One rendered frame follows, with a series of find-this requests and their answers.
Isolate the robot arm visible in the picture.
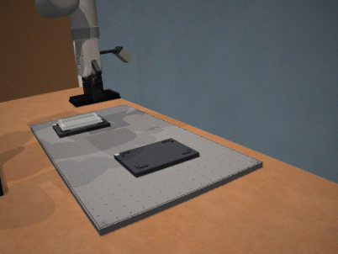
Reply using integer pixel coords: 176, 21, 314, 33
35, 0, 134, 63

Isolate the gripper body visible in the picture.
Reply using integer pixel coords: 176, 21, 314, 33
72, 37, 103, 78

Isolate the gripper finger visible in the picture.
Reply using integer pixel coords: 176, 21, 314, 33
89, 60, 104, 101
82, 76, 92, 94

